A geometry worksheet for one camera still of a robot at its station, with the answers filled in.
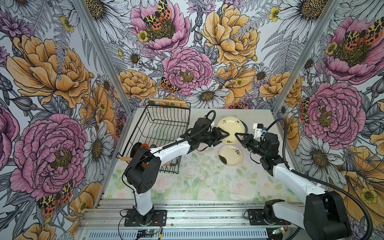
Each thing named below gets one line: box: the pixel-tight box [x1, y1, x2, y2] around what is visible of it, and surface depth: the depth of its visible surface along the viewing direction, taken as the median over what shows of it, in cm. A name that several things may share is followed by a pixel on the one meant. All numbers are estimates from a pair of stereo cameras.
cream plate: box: [216, 116, 245, 144], surface depth 84 cm
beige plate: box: [218, 144, 243, 167], surface depth 98 cm
